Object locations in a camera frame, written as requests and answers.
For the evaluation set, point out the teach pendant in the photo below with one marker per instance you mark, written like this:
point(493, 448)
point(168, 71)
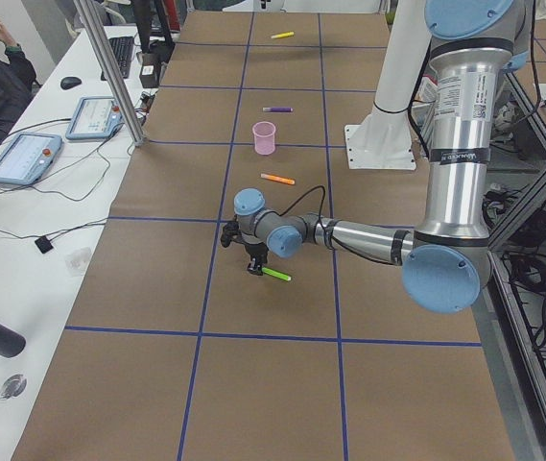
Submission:
point(95, 118)
point(27, 157)

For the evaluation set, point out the teach pendant far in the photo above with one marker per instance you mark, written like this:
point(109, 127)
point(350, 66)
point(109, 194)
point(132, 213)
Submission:
point(95, 118)

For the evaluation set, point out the brown paper table cover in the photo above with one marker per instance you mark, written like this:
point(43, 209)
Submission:
point(173, 351)

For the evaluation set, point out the round metal bottle lid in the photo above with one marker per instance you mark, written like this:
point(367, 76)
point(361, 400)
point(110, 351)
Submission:
point(13, 387)

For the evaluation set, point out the teach pendant near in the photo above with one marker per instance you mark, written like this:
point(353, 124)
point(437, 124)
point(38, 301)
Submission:
point(27, 157)

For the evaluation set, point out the small black puck device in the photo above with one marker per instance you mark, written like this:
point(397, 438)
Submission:
point(44, 244)

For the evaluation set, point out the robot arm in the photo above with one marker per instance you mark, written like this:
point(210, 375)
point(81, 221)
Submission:
point(468, 45)

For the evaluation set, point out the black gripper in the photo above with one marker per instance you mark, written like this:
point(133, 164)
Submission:
point(256, 252)

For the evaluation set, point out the yellow highlighter pen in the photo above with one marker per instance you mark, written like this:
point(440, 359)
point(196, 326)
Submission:
point(283, 35)

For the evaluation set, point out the black keyboard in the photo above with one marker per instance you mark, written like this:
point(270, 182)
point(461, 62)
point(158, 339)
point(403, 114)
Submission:
point(122, 48)

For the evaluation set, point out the purple highlighter pen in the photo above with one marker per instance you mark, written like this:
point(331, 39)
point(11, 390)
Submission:
point(277, 109)

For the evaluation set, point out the aluminium frame post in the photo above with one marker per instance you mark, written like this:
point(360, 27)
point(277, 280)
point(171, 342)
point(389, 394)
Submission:
point(103, 52)

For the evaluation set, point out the orange highlighter pen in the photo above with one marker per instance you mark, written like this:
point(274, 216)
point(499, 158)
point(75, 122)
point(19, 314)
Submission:
point(279, 179)

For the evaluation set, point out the green highlighter pen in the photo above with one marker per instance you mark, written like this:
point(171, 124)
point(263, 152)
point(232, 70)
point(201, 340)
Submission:
point(276, 274)

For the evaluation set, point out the black computer mouse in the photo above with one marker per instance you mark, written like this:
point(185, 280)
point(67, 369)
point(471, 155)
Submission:
point(69, 82)

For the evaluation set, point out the pink mesh pen holder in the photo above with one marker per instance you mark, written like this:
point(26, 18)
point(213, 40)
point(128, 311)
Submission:
point(264, 137)

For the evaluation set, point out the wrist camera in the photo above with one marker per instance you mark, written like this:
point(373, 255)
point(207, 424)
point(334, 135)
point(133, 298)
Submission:
point(230, 234)

